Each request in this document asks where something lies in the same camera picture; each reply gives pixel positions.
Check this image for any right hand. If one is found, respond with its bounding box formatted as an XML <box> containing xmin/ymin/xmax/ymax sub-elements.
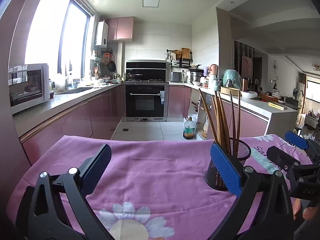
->
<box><xmin>292</xmin><ymin>198</ymin><xmax>319</xmax><ymax>220</ymax></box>

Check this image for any oil bottle on floor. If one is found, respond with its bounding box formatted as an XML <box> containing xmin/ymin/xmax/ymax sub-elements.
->
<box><xmin>183</xmin><ymin>116</ymin><xmax>196</xmax><ymax>140</ymax></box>

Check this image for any built-in black oven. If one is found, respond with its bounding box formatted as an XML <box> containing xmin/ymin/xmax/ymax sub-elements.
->
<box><xmin>124</xmin><ymin>82</ymin><xmax>169</xmax><ymax>121</ymax></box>

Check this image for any black frying pan hanging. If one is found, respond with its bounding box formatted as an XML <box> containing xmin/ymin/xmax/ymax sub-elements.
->
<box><xmin>108</xmin><ymin>61</ymin><xmax>117</xmax><ymax>72</ymax></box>

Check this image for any pink floral tablecloth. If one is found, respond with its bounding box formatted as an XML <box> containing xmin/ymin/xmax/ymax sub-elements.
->
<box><xmin>6</xmin><ymin>134</ymin><xmax>312</xmax><ymax>239</ymax></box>

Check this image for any black range hood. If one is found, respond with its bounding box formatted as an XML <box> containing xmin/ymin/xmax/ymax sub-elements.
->
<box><xmin>125</xmin><ymin>60</ymin><xmax>168</xmax><ymax>82</ymax></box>

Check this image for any teal round appliance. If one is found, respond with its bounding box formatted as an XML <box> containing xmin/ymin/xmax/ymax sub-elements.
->
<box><xmin>222</xmin><ymin>69</ymin><xmax>242</xmax><ymax>89</ymax></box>

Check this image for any wooden chopstick floral handle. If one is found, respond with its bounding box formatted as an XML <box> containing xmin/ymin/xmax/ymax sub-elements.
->
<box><xmin>199</xmin><ymin>89</ymin><xmax>218</xmax><ymax>142</ymax></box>

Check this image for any wooden chopstick red handle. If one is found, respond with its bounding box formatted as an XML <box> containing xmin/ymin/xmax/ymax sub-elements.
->
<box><xmin>235</xmin><ymin>90</ymin><xmax>241</xmax><ymax>154</ymax></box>

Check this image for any wooden chopstick in cup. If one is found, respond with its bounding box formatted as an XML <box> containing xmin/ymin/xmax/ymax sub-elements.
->
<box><xmin>230</xmin><ymin>92</ymin><xmax>236</xmax><ymax>156</ymax></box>
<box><xmin>215</xmin><ymin>91</ymin><xmax>231</xmax><ymax>154</ymax></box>

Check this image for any pink wall cabinet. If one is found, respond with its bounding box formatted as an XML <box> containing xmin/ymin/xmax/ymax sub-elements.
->
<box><xmin>106</xmin><ymin>17</ymin><xmax>135</xmax><ymax>42</ymax></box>

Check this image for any white wall water heater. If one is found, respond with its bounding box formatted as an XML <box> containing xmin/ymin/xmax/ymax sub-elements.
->
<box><xmin>95</xmin><ymin>21</ymin><xmax>108</xmax><ymax>48</ymax></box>

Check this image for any white microwave oven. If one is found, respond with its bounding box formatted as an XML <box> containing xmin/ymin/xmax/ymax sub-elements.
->
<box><xmin>8</xmin><ymin>63</ymin><xmax>50</xmax><ymax>114</ymax></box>

